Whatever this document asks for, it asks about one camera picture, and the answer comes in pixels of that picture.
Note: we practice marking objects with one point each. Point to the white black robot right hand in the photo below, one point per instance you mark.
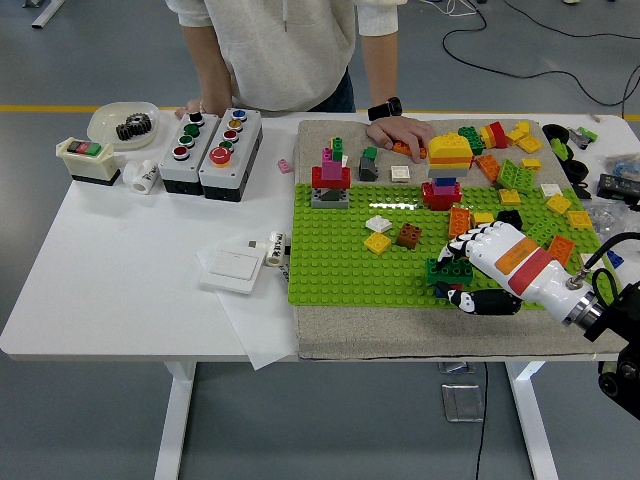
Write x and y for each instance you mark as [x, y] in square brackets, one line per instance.
[520, 260]

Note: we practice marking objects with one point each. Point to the black wrist watch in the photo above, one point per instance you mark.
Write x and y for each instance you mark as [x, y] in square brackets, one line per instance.
[386, 107]

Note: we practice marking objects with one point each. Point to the white plastic bowl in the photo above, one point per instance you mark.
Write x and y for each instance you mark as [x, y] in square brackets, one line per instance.
[105, 125]

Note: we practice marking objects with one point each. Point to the red and blue brick stack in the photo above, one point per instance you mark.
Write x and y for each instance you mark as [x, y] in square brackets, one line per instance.
[441, 289]

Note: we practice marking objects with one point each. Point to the lime green plastic piece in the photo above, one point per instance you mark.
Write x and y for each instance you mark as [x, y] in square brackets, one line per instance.
[559, 147]

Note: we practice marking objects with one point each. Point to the cream red-green switch box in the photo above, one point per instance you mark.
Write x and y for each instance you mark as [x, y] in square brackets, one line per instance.
[90, 167]

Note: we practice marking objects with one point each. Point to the person's right hand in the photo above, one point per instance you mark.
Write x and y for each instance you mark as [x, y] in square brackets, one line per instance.
[189, 107]

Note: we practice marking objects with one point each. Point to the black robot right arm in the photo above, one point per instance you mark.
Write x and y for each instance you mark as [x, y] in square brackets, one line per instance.
[617, 315]

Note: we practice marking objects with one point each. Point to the white paper sheet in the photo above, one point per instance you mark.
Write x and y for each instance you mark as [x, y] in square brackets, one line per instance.
[260, 330]

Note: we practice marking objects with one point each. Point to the person's right forearm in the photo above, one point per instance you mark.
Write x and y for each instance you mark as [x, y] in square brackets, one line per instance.
[212, 70]

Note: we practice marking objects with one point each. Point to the bag of blue parts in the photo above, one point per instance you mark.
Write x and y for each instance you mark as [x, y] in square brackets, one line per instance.
[625, 167]

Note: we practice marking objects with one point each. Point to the black metal gear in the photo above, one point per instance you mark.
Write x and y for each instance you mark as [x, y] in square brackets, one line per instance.
[134, 127]

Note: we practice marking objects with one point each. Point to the person's left forearm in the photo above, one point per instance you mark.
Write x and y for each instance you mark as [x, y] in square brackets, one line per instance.
[382, 70]

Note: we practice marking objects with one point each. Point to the person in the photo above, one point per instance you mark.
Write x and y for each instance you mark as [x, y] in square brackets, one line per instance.
[280, 50]

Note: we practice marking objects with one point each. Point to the brown square brick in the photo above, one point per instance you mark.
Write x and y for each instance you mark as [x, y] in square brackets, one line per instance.
[409, 236]

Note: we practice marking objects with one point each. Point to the clear plastic bag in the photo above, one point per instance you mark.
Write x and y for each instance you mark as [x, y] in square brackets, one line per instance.
[607, 215]

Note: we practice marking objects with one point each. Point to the small black clip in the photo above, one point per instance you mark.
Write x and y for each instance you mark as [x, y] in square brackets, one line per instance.
[581, 190]

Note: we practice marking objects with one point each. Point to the white flat square brick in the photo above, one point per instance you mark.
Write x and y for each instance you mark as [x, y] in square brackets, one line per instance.
[378, 224]
[400, 173]
[550, 189]
[586, 259]

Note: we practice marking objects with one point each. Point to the lime green long brick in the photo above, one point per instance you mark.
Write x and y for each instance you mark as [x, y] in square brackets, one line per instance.
[545, 229]

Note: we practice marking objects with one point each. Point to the dark green long brick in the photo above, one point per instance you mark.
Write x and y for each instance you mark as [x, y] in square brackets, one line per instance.
[455, 272]

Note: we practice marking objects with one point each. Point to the yellow flat square brick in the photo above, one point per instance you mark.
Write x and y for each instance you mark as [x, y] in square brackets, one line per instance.
[556, 203]
[510, 196]
[377, 243]
[529, 144]
[579, 219]

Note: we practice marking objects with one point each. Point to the lime green flat plate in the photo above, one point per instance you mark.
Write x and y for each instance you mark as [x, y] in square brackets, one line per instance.
[507, 172]
[524, 179]

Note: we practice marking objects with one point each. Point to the orange long brick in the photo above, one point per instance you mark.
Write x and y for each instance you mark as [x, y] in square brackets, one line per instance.
[487, 166]
[562, 247]
[459, 222]
[400, 147]

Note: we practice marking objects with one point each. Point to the small pink brick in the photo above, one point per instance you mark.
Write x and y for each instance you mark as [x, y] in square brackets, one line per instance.
[284, 166]

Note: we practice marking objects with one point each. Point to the silver floor socket lid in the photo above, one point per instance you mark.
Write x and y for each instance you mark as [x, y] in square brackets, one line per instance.
[462, 402]
[457, 367]

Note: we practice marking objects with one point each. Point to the small blue brick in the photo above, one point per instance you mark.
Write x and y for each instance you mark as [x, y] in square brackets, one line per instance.
[616, 259]

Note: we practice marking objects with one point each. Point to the white labelled tube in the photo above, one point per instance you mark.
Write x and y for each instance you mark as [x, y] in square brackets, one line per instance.
[275, 250]

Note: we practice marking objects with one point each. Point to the grey slope brick green top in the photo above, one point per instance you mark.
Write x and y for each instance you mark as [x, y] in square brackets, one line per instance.
[368, 170]

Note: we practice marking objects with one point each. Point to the white wall switch plate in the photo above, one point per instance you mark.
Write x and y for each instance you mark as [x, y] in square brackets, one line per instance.
[232, 272]

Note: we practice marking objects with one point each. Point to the green and grey clip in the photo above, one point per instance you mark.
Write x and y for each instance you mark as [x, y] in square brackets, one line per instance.
[585, 134]

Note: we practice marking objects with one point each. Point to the burger-shaped multicolour brick tower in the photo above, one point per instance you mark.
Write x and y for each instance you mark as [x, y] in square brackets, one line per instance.
[450, 150]

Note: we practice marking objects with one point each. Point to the person's left hand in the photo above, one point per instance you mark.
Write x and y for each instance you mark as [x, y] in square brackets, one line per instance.
[400, 131]

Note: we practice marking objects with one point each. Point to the white table leg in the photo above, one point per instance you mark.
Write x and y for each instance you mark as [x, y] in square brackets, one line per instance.
[172, 425]
[530, 425]

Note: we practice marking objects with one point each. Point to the yellow brick pair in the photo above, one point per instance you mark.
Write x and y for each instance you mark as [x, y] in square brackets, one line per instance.
[520, 129]

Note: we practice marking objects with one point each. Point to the under-table control panel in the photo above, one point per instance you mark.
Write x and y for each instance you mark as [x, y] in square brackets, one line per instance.
[607, 367]

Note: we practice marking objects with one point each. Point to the black square brick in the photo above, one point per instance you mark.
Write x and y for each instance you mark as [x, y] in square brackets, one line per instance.
[509, 217]

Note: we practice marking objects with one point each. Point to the black device box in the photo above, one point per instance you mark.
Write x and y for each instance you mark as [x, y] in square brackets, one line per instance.
[617, 186]

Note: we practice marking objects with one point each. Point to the grey four-button control box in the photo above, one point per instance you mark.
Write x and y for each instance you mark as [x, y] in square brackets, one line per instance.
[172, 172]

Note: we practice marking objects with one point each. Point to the white pipe tee fitting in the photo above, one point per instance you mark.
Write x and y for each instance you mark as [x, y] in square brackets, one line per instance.
[135, 175]

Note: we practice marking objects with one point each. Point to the grey-brown mat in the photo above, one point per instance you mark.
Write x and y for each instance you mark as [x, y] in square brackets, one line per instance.
[400, 330]

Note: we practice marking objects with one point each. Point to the dark green chunky brick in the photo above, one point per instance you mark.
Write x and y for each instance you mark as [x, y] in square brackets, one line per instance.
[472, 140]

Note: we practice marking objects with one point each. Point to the red pink grey brick tower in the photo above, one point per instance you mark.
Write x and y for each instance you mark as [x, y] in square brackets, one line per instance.
[330, 176]

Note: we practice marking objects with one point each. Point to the black tape roll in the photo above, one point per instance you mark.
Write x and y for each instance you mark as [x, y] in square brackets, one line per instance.
[547, 132]

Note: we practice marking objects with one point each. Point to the white distant table foot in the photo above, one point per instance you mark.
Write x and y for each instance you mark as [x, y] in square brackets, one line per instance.
[47, 10]

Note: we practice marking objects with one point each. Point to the small yellow brick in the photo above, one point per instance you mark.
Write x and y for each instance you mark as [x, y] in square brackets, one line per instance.
[482, 219]
[531, 164]

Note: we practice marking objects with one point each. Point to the grey emergency-stop control box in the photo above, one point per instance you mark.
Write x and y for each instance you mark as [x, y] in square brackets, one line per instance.
[235, 170]

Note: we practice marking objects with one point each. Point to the green studded baseplate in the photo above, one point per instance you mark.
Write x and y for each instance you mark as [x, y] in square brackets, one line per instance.
[340, 270]

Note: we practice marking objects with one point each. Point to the red yellow orange curved bricks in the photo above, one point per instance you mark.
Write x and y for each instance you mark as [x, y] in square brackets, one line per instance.
[495, 134]

